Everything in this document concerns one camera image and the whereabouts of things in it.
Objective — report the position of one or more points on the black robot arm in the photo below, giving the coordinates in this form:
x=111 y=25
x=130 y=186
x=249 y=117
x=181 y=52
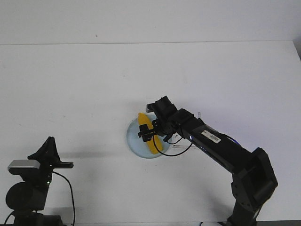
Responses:
x=254 y=180
x=28 y=198

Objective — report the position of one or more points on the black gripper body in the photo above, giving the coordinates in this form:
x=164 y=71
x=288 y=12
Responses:
x=165 y=128
x=49 y=162

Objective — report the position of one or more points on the light blue round plate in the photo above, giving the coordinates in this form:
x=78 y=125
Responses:
x=136 y=144

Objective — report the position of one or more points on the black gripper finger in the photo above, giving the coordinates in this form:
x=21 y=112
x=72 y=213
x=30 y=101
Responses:
x=146 y=135
x=53 y=149
x=145 y=128
x=42 y=150

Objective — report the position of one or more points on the clear tape strip horizontal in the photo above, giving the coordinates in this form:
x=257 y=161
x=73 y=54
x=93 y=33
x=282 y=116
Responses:
x=182 y=147

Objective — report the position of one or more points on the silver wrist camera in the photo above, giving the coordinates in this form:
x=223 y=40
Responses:
x=149 y=108
x=19 y=167

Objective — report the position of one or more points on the yellow toy corn cob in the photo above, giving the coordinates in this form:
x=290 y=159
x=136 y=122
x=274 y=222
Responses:
x=155 y=144

